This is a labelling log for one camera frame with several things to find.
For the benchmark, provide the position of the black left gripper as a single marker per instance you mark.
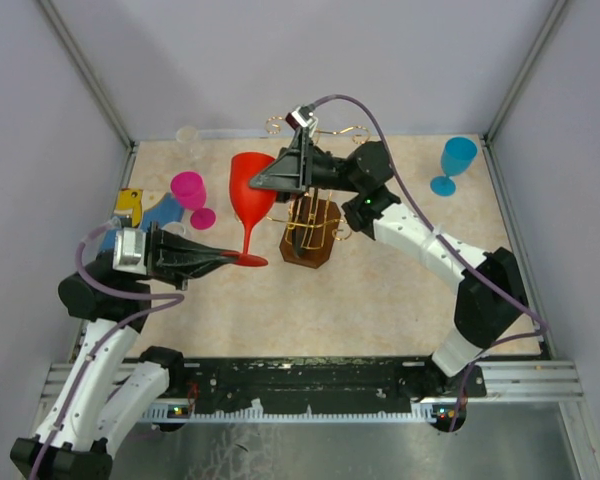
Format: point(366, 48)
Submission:
point(175, 259)

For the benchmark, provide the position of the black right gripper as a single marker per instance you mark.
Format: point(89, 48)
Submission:
point(292, 170)

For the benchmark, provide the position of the clear wine glass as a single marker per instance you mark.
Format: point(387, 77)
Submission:
point(188, 139)
point(176, 228)

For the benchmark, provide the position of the red plastic wine glass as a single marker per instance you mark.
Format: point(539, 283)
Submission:
point(249, 204)

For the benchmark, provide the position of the magenta plastic wine glass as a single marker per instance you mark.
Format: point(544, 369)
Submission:
point(189, 190)

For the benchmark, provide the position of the cyan plastic wine glass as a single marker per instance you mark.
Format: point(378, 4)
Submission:
point(457, 156)

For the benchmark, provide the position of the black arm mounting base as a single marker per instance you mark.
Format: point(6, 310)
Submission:
point(316, 390)

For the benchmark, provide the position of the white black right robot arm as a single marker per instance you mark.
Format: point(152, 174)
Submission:
point(490, 295)

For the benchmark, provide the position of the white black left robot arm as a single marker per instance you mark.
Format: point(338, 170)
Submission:
point(123, 275)

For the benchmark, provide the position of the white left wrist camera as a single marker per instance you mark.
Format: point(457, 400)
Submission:
point(129, 253)

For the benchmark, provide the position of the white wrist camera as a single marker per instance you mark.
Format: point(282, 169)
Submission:
point(129, 253)
point(302, 116)

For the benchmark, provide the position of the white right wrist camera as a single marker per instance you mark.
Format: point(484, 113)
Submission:
point(302, 116)

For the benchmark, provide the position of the gold wire wine glass rack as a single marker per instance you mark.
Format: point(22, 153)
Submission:
point(313, 218)

